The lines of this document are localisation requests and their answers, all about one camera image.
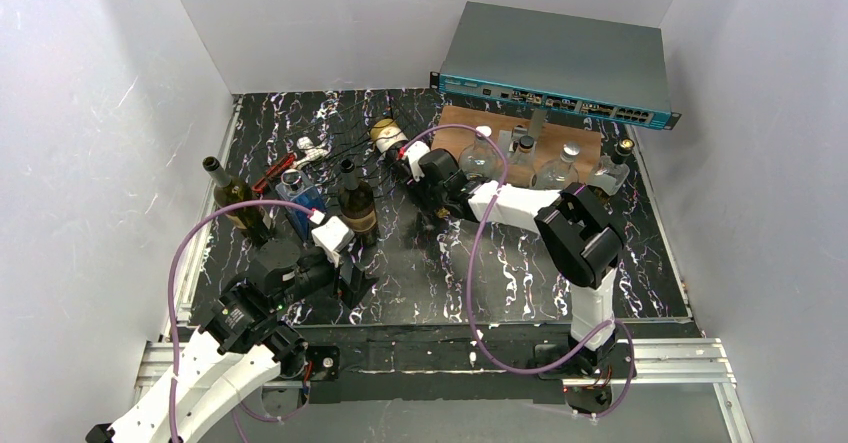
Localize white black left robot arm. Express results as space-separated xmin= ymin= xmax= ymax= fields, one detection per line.
xmin=85 ymin=240 xmax=378 ymax=442

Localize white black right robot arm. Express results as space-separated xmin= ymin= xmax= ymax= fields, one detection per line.
xmin=400 ymin=142 xmax=625 ymax=372

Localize clear bottle gold label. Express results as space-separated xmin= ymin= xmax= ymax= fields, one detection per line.
xmin=586 ymin=138 xmax=635 ymax=201

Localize metal bracket with knob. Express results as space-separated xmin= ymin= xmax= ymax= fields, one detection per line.
xmin=498 ymin=109 xmax=548 ymax=154

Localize red black wine rack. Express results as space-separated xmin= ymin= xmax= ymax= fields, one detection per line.
xmin=230 ymin=89 xmax=444 ymax=189

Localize dark bottle gold foil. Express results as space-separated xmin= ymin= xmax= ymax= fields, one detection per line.
xmin=369 ymin=118 xmax=413 ymax=181

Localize dark bottle brown label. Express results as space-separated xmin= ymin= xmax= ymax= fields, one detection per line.
xmin=202 ymin=156 xmax=273 ymax=247

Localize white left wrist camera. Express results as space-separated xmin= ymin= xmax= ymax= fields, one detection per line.
xmin=307 ymin=209 xmax=356 ymax=268

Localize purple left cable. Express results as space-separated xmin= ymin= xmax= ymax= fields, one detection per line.
xmin=165 ymin=200 xmax=326 ymax=443

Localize wooden board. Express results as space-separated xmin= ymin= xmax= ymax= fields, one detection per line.
xmin=430 ymin=105 xmax=602 ymax=177

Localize teal network switch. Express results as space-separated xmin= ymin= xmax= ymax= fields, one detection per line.
xmin=430 ymin=2 xmax=681 ymax=130

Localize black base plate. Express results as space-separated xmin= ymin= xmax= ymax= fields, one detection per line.
xmin=238 ymin=323 xmax=637 ymax=405

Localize blue square glass bottle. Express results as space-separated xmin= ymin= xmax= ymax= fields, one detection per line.
xmin=275 ymin=169 xmax=326 ymax=242

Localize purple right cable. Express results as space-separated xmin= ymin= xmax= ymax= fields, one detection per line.
xmin=397 ymin=125 xmax=639 ymax=421

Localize purple cable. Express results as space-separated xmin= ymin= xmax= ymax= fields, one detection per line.
xmin=165 ymin=200 xmax=326 ymax=443
xmin=397 ymin=125 xmax=639 ymax=421

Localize clear bottle grey label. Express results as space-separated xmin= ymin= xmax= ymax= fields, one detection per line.
xmin=458 ymin=125 xmax=502 ymax=180

